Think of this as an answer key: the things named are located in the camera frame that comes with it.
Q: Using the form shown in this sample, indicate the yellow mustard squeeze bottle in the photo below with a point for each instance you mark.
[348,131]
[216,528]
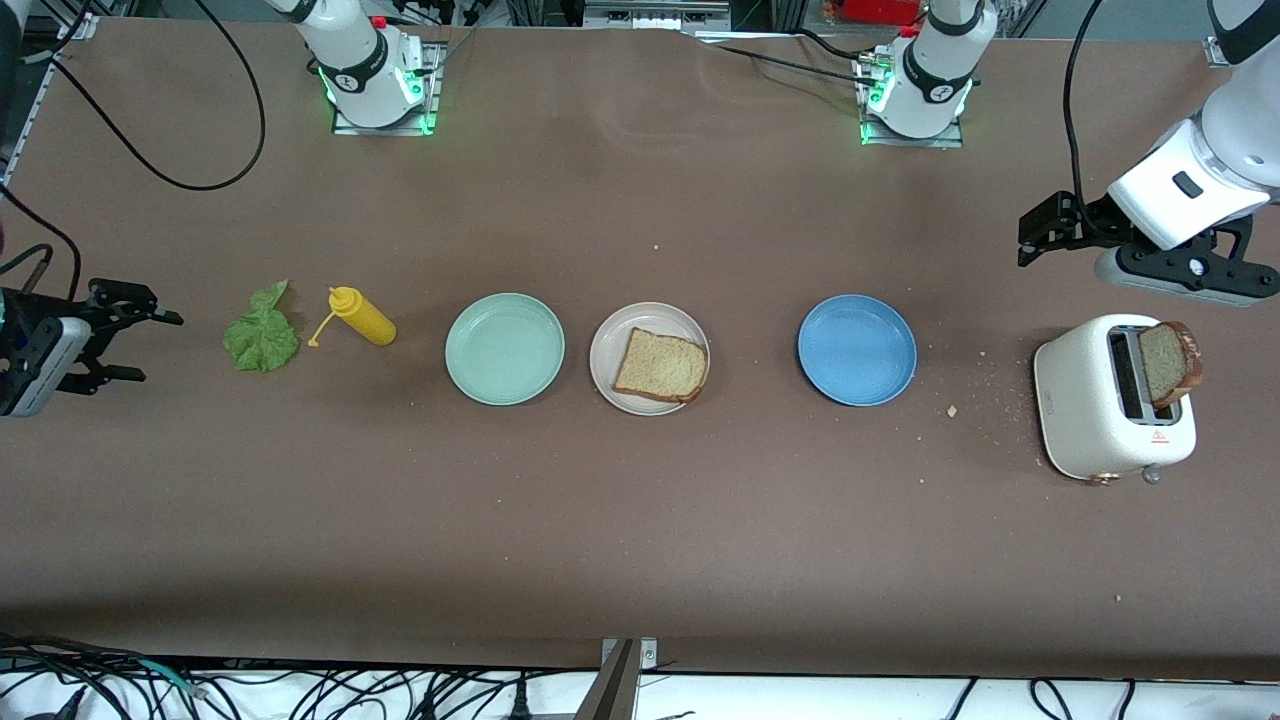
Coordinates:
[370,325]

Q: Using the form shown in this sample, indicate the black power plug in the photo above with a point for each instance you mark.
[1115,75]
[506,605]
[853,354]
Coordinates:
[520,700]

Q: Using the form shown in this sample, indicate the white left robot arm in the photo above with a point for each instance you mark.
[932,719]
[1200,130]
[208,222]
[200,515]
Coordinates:
[1240,130]

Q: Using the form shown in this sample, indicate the aluminium corner bracket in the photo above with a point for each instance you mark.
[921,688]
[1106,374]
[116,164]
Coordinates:
[1222,52]

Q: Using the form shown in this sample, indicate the blue round plate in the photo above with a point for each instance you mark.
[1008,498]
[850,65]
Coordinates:
[857,350]

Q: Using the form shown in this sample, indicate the metal table edge bracket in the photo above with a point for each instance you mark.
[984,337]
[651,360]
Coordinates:
[615,690]

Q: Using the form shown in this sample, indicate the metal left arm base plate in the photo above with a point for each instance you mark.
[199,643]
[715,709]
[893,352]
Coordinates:
[940,142]

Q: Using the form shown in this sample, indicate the aluminium frame rail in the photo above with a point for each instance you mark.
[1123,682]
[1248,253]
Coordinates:
[75,25]

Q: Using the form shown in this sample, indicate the red box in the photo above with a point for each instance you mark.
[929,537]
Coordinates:
[880,10]

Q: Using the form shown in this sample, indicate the green lettuce leaf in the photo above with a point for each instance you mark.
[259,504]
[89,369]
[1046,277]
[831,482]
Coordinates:
[260,335]

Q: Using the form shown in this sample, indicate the grey equipment box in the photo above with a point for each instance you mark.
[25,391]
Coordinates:
[650,12]

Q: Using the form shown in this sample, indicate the white two-slot toaster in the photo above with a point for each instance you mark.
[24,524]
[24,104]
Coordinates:
[1080,400]

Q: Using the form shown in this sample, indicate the brown bread slice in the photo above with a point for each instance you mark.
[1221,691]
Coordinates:
[660,365]
[1170,362]

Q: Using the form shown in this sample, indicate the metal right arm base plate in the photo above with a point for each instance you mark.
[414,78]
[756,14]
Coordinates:
[436,80]

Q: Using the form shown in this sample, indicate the mint green round plate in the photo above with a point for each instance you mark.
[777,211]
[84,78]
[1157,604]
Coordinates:
[505,348]

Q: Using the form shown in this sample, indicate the beige round plate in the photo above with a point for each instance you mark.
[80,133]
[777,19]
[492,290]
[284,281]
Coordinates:
[625,325]

